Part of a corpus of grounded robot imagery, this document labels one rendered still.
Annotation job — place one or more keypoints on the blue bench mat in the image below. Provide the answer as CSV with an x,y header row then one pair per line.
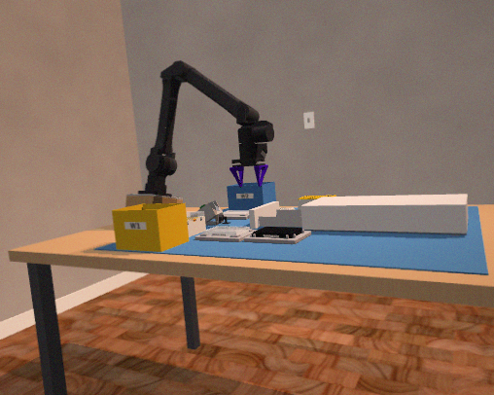
x,y
413,251

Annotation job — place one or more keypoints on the dark blue open-top bin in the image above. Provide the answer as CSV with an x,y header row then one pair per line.
x,y
250,195

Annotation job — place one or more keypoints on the yellow bin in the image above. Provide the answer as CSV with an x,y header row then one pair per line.
x,y
152,227

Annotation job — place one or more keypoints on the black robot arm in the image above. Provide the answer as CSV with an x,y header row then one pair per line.
x,y
252,129

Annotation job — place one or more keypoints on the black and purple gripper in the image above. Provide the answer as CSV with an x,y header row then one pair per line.
x,y
247,158

